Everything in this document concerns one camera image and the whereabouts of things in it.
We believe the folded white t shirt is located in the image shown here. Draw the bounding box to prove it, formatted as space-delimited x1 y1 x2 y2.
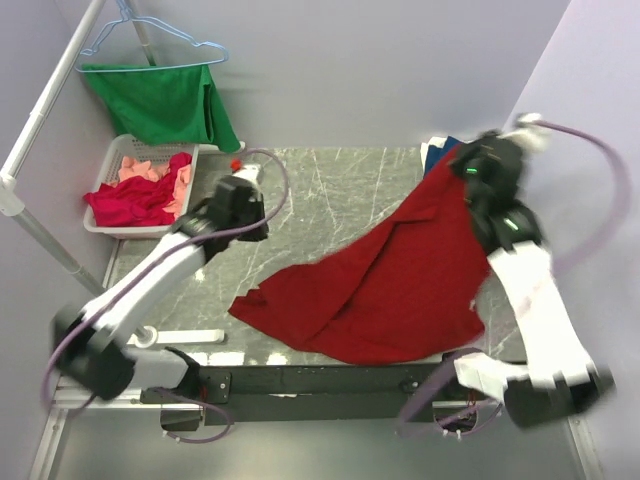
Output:
420 136 447 162

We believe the light blue wire hanger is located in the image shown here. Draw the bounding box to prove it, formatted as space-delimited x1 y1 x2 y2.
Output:
79 1 230 72

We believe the aluminium rail frame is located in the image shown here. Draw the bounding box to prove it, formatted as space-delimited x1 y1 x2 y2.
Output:
32 378 603 479

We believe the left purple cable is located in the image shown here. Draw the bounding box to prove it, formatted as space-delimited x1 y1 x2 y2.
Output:
39 148 291 445

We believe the dark red t shirt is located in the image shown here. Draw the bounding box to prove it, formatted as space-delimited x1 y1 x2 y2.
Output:
229 154 489 365

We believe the magenta t shirt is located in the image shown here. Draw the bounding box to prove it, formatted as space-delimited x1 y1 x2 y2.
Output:
84 152 192 228

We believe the peach pink garment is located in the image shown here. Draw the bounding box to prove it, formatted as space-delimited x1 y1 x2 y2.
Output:
115 153 193 225

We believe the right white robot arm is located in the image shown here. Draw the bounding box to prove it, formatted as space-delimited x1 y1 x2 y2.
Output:
438 125 615 429

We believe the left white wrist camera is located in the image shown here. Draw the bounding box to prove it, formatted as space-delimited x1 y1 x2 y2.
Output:
230 158 264 188

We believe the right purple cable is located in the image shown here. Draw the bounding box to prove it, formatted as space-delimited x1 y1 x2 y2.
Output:
397 119 634 439

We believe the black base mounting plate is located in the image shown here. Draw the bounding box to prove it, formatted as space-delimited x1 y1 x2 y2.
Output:
140 348 485 435

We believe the green t shirt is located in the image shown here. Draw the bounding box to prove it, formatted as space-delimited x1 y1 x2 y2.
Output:
83 64 241 153

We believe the folded blue t shirt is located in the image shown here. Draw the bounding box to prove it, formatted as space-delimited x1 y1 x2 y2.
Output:
421 136 461 177

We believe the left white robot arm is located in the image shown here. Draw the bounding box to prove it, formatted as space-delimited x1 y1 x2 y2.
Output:
48 164 268 402

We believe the white laundry basket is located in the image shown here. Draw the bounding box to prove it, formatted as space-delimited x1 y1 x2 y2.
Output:
83 135 199 239

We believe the purple cable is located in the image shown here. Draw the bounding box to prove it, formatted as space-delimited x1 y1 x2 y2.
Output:
397 119 634 439
39 148 291 445

